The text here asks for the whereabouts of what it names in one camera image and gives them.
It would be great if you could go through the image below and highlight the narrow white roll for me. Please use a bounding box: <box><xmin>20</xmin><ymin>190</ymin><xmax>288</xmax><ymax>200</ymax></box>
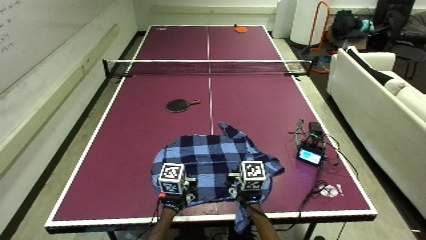
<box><xmin>272</xmin><ymin>0</ymin><xmax>298</xmax><ymax>39</ymax></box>

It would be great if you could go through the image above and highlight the white marker cube right glove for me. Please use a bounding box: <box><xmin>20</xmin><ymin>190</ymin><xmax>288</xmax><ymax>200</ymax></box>
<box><xmin>238</xmin><ymin>160</ymin><xmax>268</xmax><ymax>192</ymax></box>

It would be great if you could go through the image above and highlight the blue plaid cloth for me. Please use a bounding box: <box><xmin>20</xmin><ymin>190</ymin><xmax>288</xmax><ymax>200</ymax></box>
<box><xmin>151</xmin><ymin>121</ymin><xmax>286</xmax><ymax>236</ymax></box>

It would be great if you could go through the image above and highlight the black backpack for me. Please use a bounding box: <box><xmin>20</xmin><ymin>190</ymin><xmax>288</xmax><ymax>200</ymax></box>
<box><xmin>330</xmin><ymin>9</ymin><xmax>364</xmax><ymax>40</ymax></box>

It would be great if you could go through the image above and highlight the white marker cube glove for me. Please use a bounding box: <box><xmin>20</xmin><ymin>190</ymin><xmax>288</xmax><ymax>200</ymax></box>
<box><xmin>157</xmin><ymin>162</ymin><xmax>188</xmax><ymax>196</ymax></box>
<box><xmin>238</xmin><ymin>160</ymin><xmax>268</xmax><ymax>192</ymax></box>

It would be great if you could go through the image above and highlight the black cable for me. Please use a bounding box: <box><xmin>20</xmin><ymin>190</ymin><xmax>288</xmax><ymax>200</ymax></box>
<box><xmin>296</xmin><ymin>133</ymin><xmax>352</xmax><ymax>214</ymax></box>

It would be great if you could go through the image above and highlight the white marker cube left glove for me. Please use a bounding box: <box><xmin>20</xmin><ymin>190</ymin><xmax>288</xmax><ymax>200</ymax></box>
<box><xmin>157</xmin><ymin>162</ymin><xmax>188</xmax><ymax>196</ymax></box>

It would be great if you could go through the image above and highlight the person's left hand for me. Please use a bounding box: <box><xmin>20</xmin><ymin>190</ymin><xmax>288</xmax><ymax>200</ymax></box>
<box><xmin>157</xmin><ymin>176</ymin><xmax>200</xmax><ymax>212</ymax></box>

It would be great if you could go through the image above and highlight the small screen device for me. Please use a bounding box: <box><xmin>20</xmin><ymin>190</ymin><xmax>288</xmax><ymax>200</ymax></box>
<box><xmin>296</xmin><ymin>146</ymin><xmax>326</xmax><ymax>167</ymax></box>

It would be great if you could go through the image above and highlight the white sofa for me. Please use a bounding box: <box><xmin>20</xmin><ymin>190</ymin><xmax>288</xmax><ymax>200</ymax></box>
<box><xmin>326</xmin><ymin>46</ymin><xmax>426</xmax><ymax>220</ymax></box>

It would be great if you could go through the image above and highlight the large white roll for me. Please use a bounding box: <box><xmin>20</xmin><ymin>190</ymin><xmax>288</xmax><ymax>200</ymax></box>
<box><xmin>289</xmin><ymin>0</ymin><xmax>333</xmax><ymax>47</ymax></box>

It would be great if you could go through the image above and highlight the white tape roll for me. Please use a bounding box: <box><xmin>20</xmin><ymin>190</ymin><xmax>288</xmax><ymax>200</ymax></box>
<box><xmin>320</xmin><ymin>184</ymin><xmax>341</xmax><ymax>199</ymax></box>

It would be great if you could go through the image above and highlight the teal bag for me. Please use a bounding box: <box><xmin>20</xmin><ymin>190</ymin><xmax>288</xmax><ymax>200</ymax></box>
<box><xmin>360</xmin><ymin>18</ymin><xmax>376</xmax><ymax>34</ymax></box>

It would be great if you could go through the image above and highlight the whiteboard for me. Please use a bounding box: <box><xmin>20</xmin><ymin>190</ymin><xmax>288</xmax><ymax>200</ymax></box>
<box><xmin>0</xmin><ymin>0</ymin><xmax>117</xmax><ymax>95</ymax></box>

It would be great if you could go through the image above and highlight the black table tennis paddle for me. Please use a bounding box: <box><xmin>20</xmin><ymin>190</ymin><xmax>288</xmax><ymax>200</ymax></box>
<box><xmin>165</xmin><ymin>98</ymin><xmax>202</xmax><ymax>114</ymax></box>

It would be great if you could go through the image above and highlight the black office chair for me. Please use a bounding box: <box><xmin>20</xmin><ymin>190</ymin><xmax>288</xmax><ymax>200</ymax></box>
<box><xmin>372</xmin><ymin>0</ymin><xmax>426</xmax><ymax>80</ymax></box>

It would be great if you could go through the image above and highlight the table tennis net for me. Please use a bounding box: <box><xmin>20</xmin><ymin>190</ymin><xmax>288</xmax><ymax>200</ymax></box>
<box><xmin>101</xmin><ymin>58</ymin><xmax>321</xmax><ymax>79</ymax></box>

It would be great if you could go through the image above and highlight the orange metal frame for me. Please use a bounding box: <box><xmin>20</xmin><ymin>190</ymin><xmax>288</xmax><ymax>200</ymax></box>
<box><xmin>306</xmin><ymin>0</ymin><xmax>333</xmax><ymax>75</ymax></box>

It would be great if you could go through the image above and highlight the black electronics box with wires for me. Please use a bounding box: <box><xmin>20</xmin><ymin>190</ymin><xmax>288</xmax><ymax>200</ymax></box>
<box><xmin>290</xmin><ymin>118</ymin><xmax>329</xmax><ymax>152</ymax></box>

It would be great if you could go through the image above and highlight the person's right hand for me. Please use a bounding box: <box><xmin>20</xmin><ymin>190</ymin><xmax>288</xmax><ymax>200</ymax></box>
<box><xmin>225</xmin><ymin>172</ymin><xmax>266</xmax><ymax>206</ymax></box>

